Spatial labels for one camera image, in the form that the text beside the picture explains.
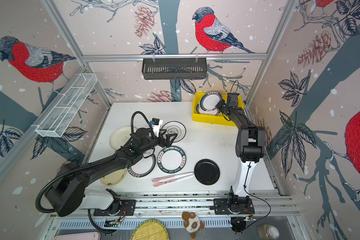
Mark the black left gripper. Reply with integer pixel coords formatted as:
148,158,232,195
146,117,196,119
140,128,178,155

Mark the yellow plastic bin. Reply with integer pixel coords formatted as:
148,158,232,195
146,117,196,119
192,93,251,129

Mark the white plate green red rim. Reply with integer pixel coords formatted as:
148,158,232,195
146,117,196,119
199,91,223,112

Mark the black plate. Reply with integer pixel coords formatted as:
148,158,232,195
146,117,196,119
194,159,220,186

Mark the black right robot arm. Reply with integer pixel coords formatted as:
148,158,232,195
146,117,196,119
217,100,265,215

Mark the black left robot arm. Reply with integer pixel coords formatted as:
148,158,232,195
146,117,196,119
35,117,177,217

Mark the plate green rim red text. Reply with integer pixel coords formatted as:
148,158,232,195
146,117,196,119
157,146,187,174

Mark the pink white utensil upper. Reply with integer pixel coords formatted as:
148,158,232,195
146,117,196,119
152,172,194,183

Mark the cream bear print plate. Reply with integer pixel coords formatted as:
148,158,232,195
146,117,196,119
109,126,132,151

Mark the cream plate front left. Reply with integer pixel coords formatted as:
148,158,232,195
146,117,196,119
100,169,127,187

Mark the plush toy brown white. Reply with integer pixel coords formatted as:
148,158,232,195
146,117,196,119
182,212,205,239

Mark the woven yellow green mat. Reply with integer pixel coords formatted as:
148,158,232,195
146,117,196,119
130,220,170,240

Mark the pink tray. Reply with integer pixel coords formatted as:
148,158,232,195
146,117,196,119
53,232,101,240

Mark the jar with white lid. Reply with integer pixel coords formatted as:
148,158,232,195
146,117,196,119
257,225,280,240

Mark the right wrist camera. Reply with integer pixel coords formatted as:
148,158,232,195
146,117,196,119
227,93,240,108

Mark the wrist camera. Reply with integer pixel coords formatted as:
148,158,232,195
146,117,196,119
227,93,240,108
151,118,163,137

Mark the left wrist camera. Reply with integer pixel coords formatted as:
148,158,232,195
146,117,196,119
151,118,163,137

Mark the aluminium frame top bar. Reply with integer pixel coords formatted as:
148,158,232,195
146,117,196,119
82,53,268,63

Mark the black hanging wire basket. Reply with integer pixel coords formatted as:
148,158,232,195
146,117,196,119
142,58,207,80

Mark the white wire mesh basket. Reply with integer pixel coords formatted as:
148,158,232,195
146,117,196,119
36,73,98,138

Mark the aluminium rail base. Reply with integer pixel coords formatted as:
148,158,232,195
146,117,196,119
51,193,300,230

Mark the aluminium frame post right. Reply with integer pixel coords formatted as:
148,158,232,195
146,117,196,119
246,0,298,106

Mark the aluminium frame post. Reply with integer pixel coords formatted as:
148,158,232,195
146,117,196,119
41,0,112,109
246,0,298,106

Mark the aluminium frame post left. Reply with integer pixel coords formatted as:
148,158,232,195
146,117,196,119
41,0,112,109

